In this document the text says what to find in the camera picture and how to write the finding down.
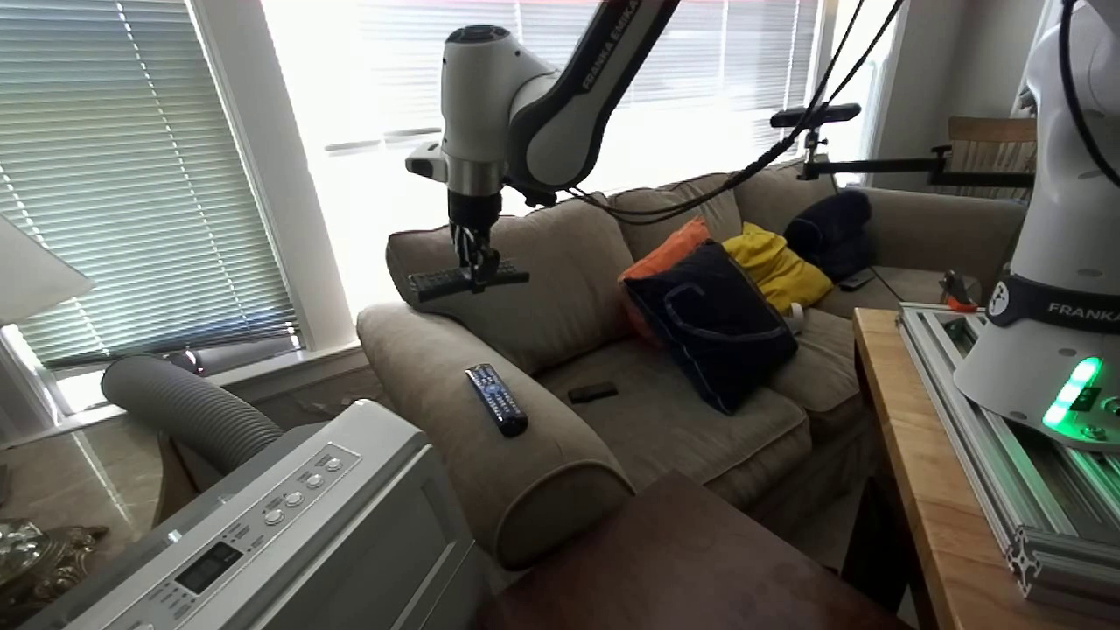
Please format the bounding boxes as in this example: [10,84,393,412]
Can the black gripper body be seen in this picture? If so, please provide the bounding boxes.
[448,193,503,256]

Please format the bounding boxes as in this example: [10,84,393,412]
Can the matte black remote silver pad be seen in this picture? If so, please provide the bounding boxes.
[400,263,532,308]

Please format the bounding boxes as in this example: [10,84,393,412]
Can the glossy black remote blue buttons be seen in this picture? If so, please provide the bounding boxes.
[465,359,532,442]

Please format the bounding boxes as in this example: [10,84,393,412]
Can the beige fabric sofa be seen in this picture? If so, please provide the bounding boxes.
[352,160,1028,571]

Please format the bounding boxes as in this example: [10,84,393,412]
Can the small slim black remote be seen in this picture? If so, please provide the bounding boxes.
[566,378,623,406]

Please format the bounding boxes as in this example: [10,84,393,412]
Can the orange pillow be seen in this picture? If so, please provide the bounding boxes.
[616,217,716,342]

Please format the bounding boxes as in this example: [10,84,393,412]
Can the navy pillow blue trim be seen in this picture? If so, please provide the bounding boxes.
[651,237,800,418]

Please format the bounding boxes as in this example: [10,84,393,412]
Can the yellow cloth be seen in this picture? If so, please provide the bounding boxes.
[716,219,836,317]

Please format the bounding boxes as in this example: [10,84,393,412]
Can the white portable air conditioner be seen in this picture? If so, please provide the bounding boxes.
[15,394,487,630]

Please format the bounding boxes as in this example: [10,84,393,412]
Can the dark navy cloth bundle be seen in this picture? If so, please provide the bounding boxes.
[785,187,878,284]

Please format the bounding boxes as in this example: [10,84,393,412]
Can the white window blinds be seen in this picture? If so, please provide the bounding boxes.
[0,0,300,366]

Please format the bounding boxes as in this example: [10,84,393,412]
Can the light wooden rack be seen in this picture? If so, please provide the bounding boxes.
[940,112,1043,177]

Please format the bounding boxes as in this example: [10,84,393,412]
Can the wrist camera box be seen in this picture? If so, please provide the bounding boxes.
[401,142,454,187]

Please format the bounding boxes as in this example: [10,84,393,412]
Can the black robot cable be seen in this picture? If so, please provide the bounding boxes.
[571,0,905,226]

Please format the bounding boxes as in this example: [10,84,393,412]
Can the grey ribbed exhaust hose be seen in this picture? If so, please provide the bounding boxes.
[97,355,288,475]

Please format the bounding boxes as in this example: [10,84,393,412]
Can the black external camera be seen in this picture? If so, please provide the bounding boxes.
[767,102,864,133]

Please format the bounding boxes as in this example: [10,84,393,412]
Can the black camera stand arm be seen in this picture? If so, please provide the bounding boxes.
[799,126,1036,193]

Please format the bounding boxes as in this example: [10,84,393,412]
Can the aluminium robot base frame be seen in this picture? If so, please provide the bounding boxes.
[897,298,1120,615]

